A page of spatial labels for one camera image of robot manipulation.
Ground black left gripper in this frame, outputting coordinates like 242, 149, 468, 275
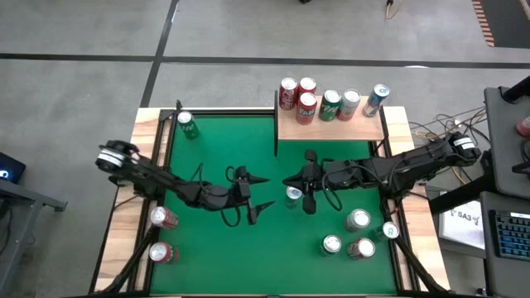
225, 165, 277, 226

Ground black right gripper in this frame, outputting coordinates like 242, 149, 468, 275
282, 149, 330, 216

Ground slim Red Bull can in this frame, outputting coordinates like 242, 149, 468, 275
374, 221, 401, 243
284, 185, 304, 209
362, 83, 391, 118

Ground red Fanta can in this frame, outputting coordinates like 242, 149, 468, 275
295, 91, 319, 126
297, 76, 318, 96

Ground green Sprite can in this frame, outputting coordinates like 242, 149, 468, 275
320, 234, 343, 257
317, 89, 343, 123
176, 110, 201, 141

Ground red Coca-Cola can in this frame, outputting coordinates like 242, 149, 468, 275
278, 76, 300, 111
346, 238, 377, 261

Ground green table mat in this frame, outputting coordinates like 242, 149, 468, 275
149, 114, 398, 296

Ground red soda can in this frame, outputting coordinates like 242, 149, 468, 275
149, 205, 180, 230
148, 241, 180, 265

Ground white paper sign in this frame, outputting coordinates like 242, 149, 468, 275
437, 201, 486, 251

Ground dark gray desk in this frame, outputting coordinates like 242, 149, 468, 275
483, 85, 530, 199
479, 194, 530, 298

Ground backlit black keyboard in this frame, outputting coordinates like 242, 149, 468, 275
489, 209, 530, 261

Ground gray side table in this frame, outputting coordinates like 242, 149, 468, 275
0, 180, 67, 298

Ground black monitor pole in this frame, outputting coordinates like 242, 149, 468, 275
499, 75, 530, 103

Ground black device with blue light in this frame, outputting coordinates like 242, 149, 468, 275
0, 151, 27, 185

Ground black mat with striped edge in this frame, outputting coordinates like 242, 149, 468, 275
471, 0, 530, 49

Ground wooden shelf with black frame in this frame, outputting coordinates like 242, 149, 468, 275
273, 89, 393, 157

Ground black metal table frame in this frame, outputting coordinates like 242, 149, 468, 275
89, 99, 452, 298

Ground tangled floor cables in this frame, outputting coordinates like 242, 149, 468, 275
409, 105, 488, 185

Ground yellow cable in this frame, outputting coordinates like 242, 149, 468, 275
384, 0, 401, 21

